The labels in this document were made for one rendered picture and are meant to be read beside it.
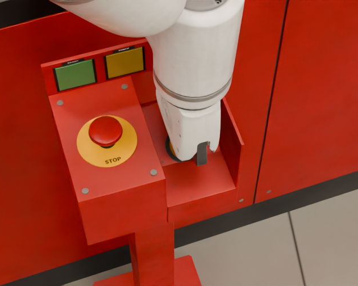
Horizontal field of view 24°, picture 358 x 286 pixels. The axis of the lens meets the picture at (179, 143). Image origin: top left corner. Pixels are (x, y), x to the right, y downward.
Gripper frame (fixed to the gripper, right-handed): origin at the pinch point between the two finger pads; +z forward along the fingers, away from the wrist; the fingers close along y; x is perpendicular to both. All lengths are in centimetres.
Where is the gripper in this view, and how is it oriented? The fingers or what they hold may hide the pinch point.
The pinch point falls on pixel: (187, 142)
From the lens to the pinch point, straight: 102.3
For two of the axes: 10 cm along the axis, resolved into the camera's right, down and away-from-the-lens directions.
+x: 9.5, -2.5, 1.6
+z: -0.3, 4.5, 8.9
